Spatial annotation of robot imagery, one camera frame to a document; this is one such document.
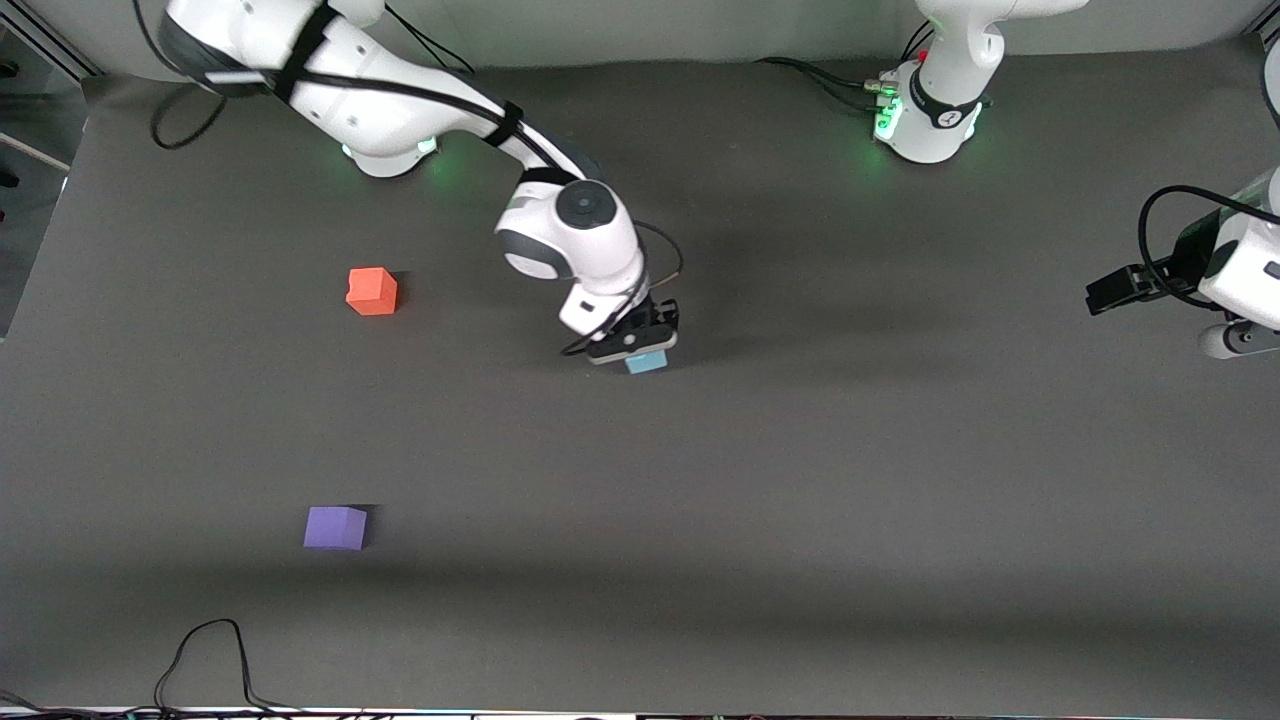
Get orange foam cube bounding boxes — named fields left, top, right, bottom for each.
left=345, top=267, right=399, bottom=317

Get purple foam cube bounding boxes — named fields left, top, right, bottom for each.
left=303, top=505, right=369, bottom=552

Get black cables at arm base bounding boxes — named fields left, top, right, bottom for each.
left=755, top=20, right=936, bottom=113

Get black cable along right arm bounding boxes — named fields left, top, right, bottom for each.
left=205, top=60, right=686, bottom=358

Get thin black cables behind arm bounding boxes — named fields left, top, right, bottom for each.
left=384, top=4, right=477, bottom=77

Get black looped cable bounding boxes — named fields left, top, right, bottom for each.
left=133, top=0, right=229, bottom=152

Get black cable on table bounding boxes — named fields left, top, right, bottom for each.
left=153, top=618, right=301, bottom=717

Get aluminium frame profile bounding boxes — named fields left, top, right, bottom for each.
left=0, top=8, right=103, bottom=83

